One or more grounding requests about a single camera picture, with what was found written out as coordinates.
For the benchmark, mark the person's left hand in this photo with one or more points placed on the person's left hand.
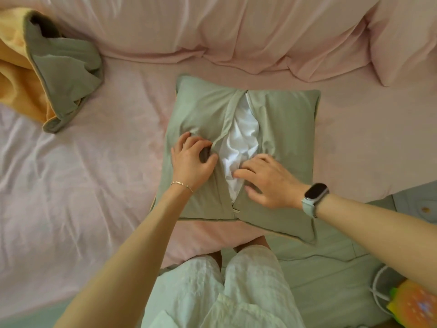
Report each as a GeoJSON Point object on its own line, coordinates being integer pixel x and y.
{"type": "Point", "coordinates": [189, 167]}

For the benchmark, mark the person's right hand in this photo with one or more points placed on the person's right hand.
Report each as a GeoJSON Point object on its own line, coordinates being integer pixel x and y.
{"type": "Point", "coordinates": [273, 184]}

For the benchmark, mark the white pillow insert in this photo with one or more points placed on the white pillow insert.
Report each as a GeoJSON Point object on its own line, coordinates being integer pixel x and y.
{"type": "Point", "coordinates": [239, 143]}

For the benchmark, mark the grey and orange pillowcase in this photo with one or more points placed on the grey and orange pillowcase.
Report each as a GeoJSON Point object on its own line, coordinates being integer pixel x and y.
{"type": "Point", "coordinates": [44, 68]}
{"type": "Point", "coordinates": [283, 126]}

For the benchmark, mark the pink bed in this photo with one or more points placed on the pink bed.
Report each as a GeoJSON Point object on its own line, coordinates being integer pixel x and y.
{"type": "Point", "coordinates": [85, 184]}

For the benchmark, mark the person's right forearm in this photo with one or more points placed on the person's right forearm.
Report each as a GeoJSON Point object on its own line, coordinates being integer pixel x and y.
{"type": "Point", "coordinates": [382, 235]}

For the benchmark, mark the person's left forearm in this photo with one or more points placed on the person's left forearm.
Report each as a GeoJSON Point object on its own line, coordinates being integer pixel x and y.
{"type": "Point", "coordinates": [123, 269]}

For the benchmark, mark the person's right leg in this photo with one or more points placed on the person's right leg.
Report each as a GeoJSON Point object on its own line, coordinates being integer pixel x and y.
{"type": "Point", "coordinates": [252, 243]}

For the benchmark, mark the person's leg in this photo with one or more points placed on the person's leg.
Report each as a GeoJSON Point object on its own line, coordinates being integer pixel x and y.
{"type": "Point", "coordinates": [215, 259]}
{"type": "Point", "coordinates": [252, 243]}

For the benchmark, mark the person's left leg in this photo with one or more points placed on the person's left leg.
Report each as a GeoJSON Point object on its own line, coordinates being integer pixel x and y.
{"type": "Point", "coordinates": [215, 259]}

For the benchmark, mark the person's white shorts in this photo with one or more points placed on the person's white shorts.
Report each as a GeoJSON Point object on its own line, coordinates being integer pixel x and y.
{"type": "Point", "coordinates": [252, 286]}

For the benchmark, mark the white smartwatch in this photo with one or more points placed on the white smartwatch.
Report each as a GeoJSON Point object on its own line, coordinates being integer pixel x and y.
{"type": "Point", "coordinates": [310, 203]}

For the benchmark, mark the pink ruffled duvet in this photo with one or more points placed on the pink ruffled duvet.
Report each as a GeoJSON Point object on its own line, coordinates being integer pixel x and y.
{"type": "Point", "coordinates": [222, 30]}

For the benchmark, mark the white nightstand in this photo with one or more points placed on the white nightstand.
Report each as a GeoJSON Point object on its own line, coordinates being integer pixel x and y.
{"type": "Point", "coordinates": [416, 204]}

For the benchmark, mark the white round rim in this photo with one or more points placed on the white round rim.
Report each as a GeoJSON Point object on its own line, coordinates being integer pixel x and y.
{"type": "Point", "coordinates": [377, 286]}

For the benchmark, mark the orange and green plush cushion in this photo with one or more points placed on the orange and green plush cushion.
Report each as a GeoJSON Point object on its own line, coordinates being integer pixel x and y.
{"type": "Point", "coordinates": [413, 304]}

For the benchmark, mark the pink pillow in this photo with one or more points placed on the pink pillow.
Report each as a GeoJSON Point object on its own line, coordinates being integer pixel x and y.
{"type": "Point", "coordinates": [403, 40]}

